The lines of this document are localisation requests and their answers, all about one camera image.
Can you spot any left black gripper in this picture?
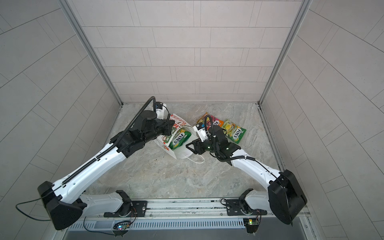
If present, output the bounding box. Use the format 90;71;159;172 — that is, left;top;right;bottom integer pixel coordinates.
140;118;176;145

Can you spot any white paper bag with flower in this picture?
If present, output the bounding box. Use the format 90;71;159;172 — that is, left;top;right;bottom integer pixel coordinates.
155;114;205;164

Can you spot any orange Fox's fruits candy bag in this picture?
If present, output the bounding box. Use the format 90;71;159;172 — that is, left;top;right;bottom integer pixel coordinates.
197;112;224;129

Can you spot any green Fox's spring tea bag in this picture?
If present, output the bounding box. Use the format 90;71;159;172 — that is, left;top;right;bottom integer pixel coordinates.
222;120;247;144

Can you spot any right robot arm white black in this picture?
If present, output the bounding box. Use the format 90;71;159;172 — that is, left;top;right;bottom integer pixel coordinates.
186;124;308;225

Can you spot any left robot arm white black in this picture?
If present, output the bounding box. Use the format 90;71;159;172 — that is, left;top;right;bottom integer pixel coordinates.
38;110;175;230

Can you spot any white vent grille strip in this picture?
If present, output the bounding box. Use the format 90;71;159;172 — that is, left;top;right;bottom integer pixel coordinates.
69;218;245;231

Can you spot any right circuit board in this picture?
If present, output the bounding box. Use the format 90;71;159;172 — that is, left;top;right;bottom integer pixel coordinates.
243;219;260;234

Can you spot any left circuit board green led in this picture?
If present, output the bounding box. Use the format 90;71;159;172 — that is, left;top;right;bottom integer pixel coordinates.
113;221;131;231

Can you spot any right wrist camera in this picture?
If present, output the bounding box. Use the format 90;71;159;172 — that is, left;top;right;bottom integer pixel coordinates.
193;123;209;142

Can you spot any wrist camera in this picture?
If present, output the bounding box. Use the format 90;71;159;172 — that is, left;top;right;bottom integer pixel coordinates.
193;123;209;142
155;102;168;120

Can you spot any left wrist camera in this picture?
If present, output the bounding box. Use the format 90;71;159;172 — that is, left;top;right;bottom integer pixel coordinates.
155;102;168;120

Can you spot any aluminium mounting rail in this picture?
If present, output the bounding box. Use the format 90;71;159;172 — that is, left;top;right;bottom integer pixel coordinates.
79;194;274;219

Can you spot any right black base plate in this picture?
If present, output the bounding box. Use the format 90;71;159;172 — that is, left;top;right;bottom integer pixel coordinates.
220;199;268;216

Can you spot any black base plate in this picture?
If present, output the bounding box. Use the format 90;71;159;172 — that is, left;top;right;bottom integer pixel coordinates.
103;201;148;218
220;199;268;216

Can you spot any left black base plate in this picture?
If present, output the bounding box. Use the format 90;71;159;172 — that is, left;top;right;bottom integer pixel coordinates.
103;201;148;218

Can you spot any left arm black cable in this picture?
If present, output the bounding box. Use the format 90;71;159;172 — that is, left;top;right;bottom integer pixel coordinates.
15;191;58;223

